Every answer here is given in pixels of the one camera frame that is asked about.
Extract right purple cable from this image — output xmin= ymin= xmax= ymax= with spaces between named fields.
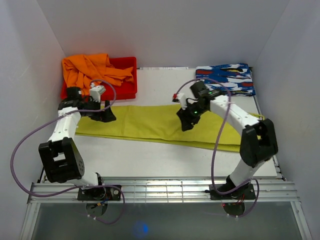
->
xmin=173 ymin=77 xmax=260 ymax=219

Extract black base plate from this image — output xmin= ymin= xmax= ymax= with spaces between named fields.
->
xmin=77 ymin=185 xmax=122 ymax=202
xmin=209 ymin=183 xmax=258 ymax=201

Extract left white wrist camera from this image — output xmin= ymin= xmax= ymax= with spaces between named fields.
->
xmin=89 ymin=83 xmax=106 ymax=102

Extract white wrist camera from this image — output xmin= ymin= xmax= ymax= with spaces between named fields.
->
xmin=89 ymin=83 xmax=106 ymax=102
xmin=172 ymin=93 xmax=187 ymax=110

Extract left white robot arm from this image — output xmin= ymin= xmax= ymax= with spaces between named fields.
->
xmin=38 ymin=84 xmax=116 ymax=200

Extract purple cable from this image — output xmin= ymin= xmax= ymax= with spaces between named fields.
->
xmin=9 ymin=79 xmax=126 ymax=225
xmin=173 ymin=77 xmax=260 ymax=219

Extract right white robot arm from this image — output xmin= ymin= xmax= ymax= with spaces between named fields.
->
xmin=172 ymin=79 xmax=278 ymax=199

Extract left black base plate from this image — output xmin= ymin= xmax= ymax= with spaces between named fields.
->
xmin=77 ymin=185 xmax=122 ymax=202

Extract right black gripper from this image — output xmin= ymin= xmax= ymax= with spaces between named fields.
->
xmin=176 ymin=102 xmax=208 ymax=132

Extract red plastic bin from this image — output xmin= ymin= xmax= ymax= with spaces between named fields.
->
xmin=60 ymin=56 xmax=138 ymax=101

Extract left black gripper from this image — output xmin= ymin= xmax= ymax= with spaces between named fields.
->
xmin=82 ymin=97 xmax=116 ymax=123

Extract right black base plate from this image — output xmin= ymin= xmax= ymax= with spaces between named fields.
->
xmin=209 ymin=183 xmax=258 ymax=201

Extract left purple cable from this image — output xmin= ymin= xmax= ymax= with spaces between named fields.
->
xmin=9 ymin=79 xmax=126 ymax=225

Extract aluminium frame rail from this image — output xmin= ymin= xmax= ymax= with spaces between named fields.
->
xmin=28 ymin=177 xmax=301 ymax=204

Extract yellow-green trousers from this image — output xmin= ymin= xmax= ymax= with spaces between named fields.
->
xmin=76 ymin=105 xmax=241 ymax=153

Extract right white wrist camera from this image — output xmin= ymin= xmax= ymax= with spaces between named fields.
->
xmin=172 ymin=93 xmax=187 ymax=110

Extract folded blue patterned trousers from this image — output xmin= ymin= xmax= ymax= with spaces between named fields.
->
xmin=195 ymin=63 xmax=256 ymax=97

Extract orange trousers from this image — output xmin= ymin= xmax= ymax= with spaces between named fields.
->
xmin=61 ymin=53 xmax=135 ymax=96

